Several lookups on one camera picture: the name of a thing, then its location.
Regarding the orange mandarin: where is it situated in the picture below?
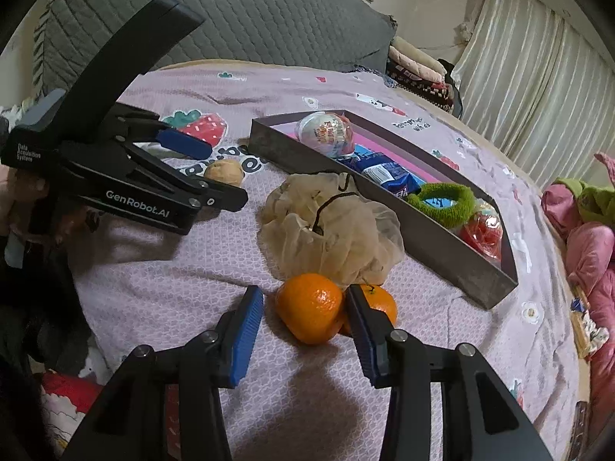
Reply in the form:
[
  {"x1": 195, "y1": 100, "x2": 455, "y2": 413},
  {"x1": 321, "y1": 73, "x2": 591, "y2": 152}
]
[
  {"x1": 275, "y1": 273, "x2": 347, "y2": 345},
  {"x1": 339, "y1": 283, "x2": 399, "y2": 337}
]

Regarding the beige mesh scrunchie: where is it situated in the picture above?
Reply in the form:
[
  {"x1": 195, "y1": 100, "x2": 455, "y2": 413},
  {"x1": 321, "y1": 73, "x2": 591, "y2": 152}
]
[{"x1": 259, "y1": 173, "x2": 405, "y2": 289}]

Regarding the pink quilt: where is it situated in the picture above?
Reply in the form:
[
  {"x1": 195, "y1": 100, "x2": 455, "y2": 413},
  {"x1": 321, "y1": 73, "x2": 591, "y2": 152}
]
[{"x1": 540, "y1": 151, "x2": 615, "y2": 443}]

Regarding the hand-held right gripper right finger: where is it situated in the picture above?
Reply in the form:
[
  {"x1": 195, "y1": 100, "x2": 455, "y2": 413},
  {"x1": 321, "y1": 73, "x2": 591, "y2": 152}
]
[{"x1": 345, "y1": 284, "x2": 553, "y2": 461}]

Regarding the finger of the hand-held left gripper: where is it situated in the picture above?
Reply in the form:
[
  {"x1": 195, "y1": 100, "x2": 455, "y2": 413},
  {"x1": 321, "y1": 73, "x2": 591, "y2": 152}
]
[
  {"x1": 120, "y1": 141, "x2": 249, "y2": 212},
  {"x1": 103, "y1": 103, "x2": 213, "y2": 160}
]

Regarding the grey quilted headboard cover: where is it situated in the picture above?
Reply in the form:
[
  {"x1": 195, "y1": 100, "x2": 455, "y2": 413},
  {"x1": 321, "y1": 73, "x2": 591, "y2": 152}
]
[{"x1": 33, "y1": 0, "x2": 397, "y2": 92}]

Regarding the grey cardboard box tray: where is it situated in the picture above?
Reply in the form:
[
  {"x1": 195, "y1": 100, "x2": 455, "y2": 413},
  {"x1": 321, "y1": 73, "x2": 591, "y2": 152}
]
[{"x1": 250, "y1": 109, "x2": 520, "y2": 310}]

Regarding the stack of folded blankets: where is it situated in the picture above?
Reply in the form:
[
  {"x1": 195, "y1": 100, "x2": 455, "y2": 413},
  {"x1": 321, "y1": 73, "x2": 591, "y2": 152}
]
[{"x1": 384, "y1": 36, "x2": 462, "y2": 116}]

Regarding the blue snack packet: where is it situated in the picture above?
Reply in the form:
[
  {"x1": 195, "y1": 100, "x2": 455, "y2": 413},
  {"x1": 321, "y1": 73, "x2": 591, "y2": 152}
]
[{"x1": 353, "y1": 151, "x2": 424, "y2": 197}]

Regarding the blue and red toy egg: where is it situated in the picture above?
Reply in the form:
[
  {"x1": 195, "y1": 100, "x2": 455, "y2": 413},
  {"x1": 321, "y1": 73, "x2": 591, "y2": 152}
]
[{"x1": 459, "y1": 202, "x2": 504, "y2": 262}]

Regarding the green fuzzy hair ring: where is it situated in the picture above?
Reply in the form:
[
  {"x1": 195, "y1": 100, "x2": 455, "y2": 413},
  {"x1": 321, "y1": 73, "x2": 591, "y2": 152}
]
[{"x1": 404, "y1": 183, "x2": 476, "y2": 229}]

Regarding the white curtain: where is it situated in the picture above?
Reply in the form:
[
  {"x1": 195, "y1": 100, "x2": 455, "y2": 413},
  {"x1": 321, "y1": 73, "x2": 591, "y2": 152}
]
[{"x1": 452, "y1": 0, "x2": 615, "y2": 188}]

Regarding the biscuit packet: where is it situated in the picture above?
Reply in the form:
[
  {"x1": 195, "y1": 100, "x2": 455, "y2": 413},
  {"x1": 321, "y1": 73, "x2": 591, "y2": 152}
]
[{"x1": 572, "y1": 288, "x2": 594, "y2": 358}]

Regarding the brown walnut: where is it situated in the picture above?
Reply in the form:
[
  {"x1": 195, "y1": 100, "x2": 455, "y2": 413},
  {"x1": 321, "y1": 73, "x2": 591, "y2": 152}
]
[{"x1": 203, "y1": 159, "x2": 244, "y2": 187}]

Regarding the green blanket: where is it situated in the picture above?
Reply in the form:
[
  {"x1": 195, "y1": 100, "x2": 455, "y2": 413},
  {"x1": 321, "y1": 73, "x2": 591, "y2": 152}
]
[{"x1": 552, "y1": 177, "x2": 615, "y2": 224}]

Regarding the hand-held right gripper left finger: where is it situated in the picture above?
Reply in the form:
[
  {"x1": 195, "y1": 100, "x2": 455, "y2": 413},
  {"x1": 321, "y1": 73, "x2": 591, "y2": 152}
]
[{"x1": 62, "y1": 285, "x2": 265, "y2": 461}]

